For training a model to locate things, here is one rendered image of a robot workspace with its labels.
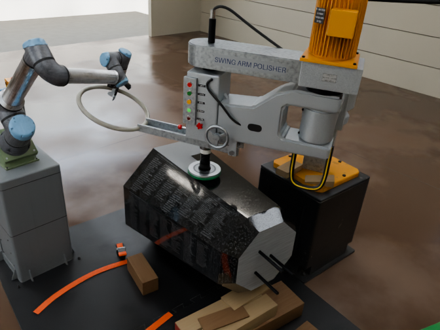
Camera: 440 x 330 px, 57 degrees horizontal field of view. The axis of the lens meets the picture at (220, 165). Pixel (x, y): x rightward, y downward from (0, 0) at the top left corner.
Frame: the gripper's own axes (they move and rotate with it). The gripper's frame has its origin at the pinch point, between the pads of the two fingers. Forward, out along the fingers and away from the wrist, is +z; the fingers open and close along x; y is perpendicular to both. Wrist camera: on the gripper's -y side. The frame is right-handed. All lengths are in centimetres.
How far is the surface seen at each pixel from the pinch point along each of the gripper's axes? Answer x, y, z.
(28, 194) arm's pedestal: 55, 38, 56
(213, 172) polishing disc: 64, -67, -6
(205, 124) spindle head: 63, -48, -38
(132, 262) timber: 74, -41, 87
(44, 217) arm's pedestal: 55, 25, 76
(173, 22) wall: -775, -158, 205
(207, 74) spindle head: 56, -38, -65
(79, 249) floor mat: 45, -6, 118
